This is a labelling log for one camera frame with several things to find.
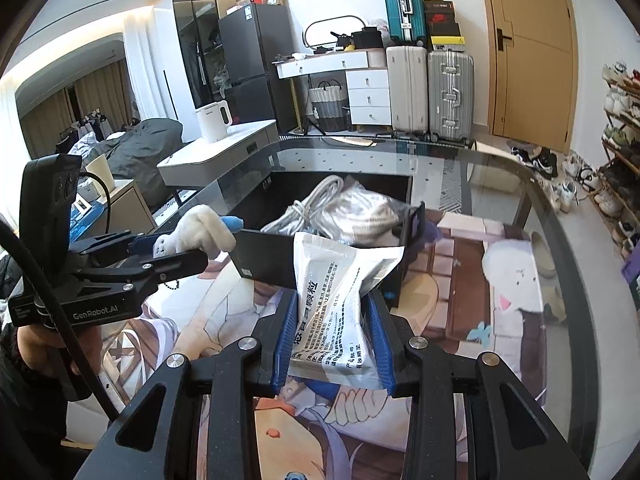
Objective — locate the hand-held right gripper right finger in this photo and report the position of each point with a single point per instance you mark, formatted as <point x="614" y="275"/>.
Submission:
<point x="378" y="342"/>

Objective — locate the shoe rack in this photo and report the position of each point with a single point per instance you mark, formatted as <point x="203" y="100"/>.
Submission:
<point x="622" y="160"/>

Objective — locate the beige curtains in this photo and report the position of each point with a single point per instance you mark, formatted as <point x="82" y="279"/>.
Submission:
<point x="45" y="110"/>

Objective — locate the black cardboard box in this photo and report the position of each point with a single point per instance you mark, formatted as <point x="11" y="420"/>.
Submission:
<point x="265" y="262"/>

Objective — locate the wooden door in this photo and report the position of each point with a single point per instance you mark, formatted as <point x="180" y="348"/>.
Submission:
<point x="535" y="60"/>

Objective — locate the yellow and black box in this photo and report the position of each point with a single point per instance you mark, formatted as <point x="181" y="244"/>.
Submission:
<point x="447" y="43"/>

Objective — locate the white electric kettle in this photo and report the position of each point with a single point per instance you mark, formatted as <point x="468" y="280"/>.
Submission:
<point x="212" y="122"/>

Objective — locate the white vanity desk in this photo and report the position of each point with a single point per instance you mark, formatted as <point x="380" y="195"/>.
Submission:
<point x="367" y="95"/>

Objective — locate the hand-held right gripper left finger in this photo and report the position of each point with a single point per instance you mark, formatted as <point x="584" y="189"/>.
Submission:
<point x="285" y="340"/>

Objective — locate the printed desk mat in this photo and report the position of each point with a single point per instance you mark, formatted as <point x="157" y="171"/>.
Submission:
<point x="450" y="285"/>

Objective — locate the plain black shoe box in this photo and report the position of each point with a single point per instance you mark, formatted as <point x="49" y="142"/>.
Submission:
<point x="445" y="30"/>

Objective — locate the white side table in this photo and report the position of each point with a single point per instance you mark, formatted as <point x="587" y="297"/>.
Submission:
<point x="215" y="160"/>

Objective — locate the dark glass cabinet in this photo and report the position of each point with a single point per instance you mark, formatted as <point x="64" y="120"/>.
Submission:
<point x="192" y="10"/>

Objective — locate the white suitcase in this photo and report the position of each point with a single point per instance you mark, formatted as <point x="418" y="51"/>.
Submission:
<point x="407" y="90"/>

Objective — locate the woven basket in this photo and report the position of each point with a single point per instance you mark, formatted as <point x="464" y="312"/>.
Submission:
<point x="327" y="105"/>

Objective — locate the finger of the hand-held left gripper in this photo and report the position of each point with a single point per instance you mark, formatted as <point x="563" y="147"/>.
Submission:
<point x="145" y="246"/>
<point x="175" y="265"/>

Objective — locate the oval mirror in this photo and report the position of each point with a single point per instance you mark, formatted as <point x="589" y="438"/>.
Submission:
<point x="325" y="32"/>

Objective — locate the dark grey bean bag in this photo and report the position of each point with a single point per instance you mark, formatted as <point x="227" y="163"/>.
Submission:
<point x="145" y="147"/>

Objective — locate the white plush toy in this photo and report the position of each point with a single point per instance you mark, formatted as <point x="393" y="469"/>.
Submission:
<point x="200" y="230"/>

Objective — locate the person's left hand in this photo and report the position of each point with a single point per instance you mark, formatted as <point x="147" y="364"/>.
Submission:
<point x="35" y="350"/>

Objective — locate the teal suitcase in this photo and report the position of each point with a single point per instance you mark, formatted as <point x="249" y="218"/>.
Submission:
<point x="395" y="10"/>

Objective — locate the black refrigerator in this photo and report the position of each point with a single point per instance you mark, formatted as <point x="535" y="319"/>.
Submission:
<point x="255" y="45"/>

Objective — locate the pile of shoes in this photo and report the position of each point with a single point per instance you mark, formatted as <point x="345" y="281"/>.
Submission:
<point x="542" y="162"/>

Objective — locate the silver suitcase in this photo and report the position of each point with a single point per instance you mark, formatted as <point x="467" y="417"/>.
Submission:
<point x="450" y="95"/>

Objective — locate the black shoe box red logo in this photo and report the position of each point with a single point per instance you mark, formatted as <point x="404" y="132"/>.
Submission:
<point x="439" y="12"/>

